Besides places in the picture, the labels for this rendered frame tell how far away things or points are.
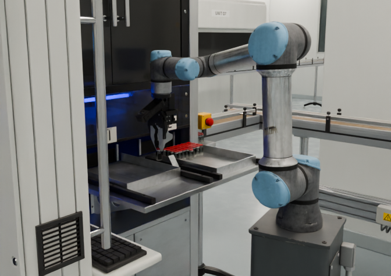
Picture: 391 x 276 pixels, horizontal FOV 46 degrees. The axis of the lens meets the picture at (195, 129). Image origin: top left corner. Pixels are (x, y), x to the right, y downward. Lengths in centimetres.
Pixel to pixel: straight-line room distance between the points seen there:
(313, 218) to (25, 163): 92
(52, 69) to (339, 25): 246
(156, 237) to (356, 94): 169
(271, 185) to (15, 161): 71
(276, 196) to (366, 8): 199
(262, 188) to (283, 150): 13
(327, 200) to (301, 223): 123
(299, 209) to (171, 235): 85
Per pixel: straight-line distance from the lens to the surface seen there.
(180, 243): 227
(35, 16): 99
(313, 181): 150
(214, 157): 201
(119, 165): 192
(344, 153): 328
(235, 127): 262
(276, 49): 130
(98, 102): 110
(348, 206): 271
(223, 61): 161
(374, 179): 324
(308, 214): 154
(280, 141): 136
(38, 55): 99
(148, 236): 210
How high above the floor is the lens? 140
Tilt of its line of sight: 11 degrees down
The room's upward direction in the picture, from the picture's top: straight up
